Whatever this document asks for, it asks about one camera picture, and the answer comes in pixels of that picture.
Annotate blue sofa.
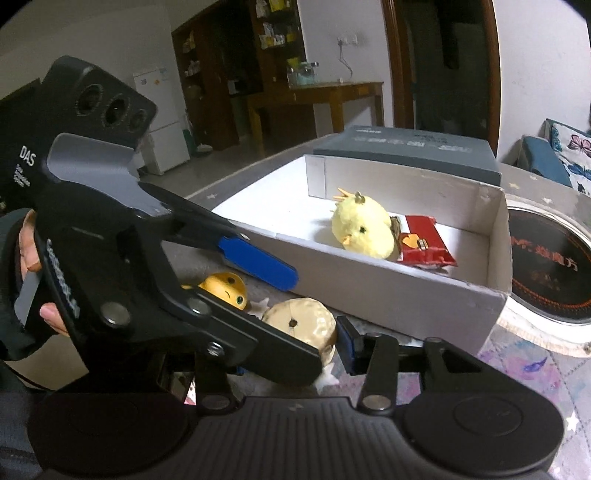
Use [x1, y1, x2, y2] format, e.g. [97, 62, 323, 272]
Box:
[516, 136, 572, 188]

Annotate wooden side table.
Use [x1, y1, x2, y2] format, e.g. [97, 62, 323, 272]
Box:
[247, 81, 385, 156]

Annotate dark wooden shelf cabinet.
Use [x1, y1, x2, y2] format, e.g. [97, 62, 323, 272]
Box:
[172, 1, 305, 151]

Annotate glass jars on table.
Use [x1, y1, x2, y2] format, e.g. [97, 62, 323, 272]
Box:
[287, 62, 320, 88]

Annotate grey star patterned mat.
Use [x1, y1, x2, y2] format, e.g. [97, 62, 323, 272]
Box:
[160, 140, 590, 479]

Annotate round induction cooker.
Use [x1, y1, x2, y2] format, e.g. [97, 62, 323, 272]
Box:
[498, 196, 590, 359]

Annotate red snack packet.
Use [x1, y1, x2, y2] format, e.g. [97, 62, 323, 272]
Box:
[398, 215, 457, 269]

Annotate white refrigerator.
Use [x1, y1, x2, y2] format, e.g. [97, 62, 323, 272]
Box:
[133, 68, 190, 176]

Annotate light yellow plush chick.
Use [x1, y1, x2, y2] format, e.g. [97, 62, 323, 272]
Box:
[332, 188, 401, 260]

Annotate white cardboard box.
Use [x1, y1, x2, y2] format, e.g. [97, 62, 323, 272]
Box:
[210, 154, 514, 356]

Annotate grey box lid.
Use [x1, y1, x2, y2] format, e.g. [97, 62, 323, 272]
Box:
[314, 125, 502, 186]

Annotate wall charger cable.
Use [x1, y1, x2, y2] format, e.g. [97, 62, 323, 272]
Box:
[337, 38, 356, 84]

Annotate beige plush toy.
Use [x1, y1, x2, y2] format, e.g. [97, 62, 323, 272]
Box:
[263, 297, 338, 366]

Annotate orange yellow duck toy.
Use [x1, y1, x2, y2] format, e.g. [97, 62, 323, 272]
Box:
[181, 272, 249, 310]

